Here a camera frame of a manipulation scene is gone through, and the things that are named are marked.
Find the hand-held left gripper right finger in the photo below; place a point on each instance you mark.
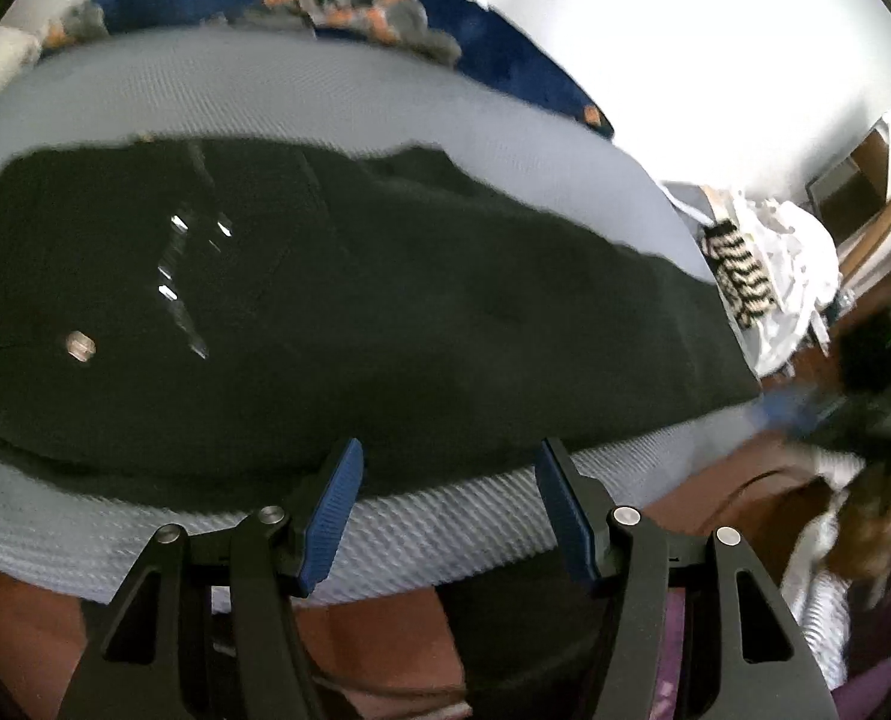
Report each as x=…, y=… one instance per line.
x=565, y=517

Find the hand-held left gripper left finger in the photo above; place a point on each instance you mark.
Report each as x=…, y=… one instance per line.
x=329, y=517

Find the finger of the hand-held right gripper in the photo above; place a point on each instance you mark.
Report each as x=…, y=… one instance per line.
x=786, y=412

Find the black pants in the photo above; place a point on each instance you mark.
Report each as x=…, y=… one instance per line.
x=415, y=330

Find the person's right hand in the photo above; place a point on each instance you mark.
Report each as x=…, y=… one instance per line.
x=880, y=525

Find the black cream striped knit bag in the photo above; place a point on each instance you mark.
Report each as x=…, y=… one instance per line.
x=738, y=270

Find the pile of white clothes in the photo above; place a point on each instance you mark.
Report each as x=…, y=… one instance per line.
x=798, y=255

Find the grey white patterned cloth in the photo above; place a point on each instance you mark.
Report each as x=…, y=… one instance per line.
x=820, y=615

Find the brown wooden furniture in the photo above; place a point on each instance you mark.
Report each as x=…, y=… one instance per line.
x=858, y=187

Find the person's purple clothing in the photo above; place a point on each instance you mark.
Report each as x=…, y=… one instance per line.
x=888, y=637

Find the grey mesh mattress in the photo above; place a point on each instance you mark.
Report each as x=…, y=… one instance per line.
x=340, y=97

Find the blue floral blanket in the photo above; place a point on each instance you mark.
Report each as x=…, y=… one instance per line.
x=490, y=37

